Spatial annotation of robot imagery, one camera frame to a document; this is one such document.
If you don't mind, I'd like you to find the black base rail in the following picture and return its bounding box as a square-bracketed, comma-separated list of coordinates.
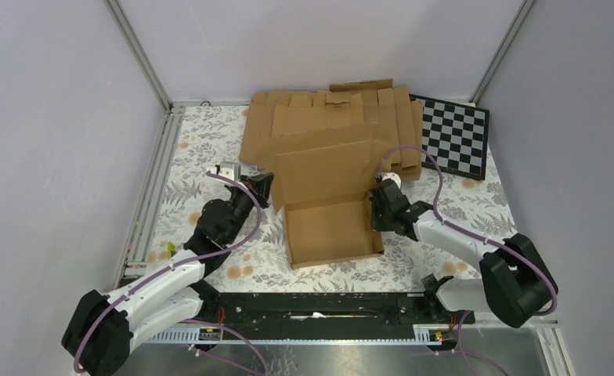
[197, 292, 475, 342]

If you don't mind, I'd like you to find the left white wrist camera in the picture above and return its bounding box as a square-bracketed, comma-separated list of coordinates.
[208, 161, 241, 182]

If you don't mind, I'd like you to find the brown cardboard box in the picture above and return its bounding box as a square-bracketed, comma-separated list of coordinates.
[257, 123, 395, 269]

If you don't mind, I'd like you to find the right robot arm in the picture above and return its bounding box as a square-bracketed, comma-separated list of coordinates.
[370, 173, 558, 328]

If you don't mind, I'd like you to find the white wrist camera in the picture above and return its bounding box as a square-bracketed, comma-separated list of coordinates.
[374, 172, 402, 188]
[208, 161, 241, 182]

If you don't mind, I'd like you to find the black white checkerboard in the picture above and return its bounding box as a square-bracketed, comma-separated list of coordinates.
[410, 94, 490, 181]

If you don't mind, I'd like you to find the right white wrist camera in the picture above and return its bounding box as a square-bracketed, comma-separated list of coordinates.
[374, 172, 402, 188]

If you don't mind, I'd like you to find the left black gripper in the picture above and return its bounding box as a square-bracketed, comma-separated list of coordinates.
[226, 173, 275, 244]

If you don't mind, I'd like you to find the stack of flat cardboard blanks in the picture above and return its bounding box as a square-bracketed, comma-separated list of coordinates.
[238, 79, 426, 181]

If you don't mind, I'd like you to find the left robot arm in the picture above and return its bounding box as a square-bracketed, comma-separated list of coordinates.
[61, 170, 274, 375]

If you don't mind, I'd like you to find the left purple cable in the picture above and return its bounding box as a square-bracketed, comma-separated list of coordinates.
[73, 171, 269, 376]

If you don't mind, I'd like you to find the floral table mat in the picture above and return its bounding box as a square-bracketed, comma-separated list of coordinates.
[146, 106, 517, 292]

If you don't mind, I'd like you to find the yellow green small object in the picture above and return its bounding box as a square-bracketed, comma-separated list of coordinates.
[166, 241, 177, 259]

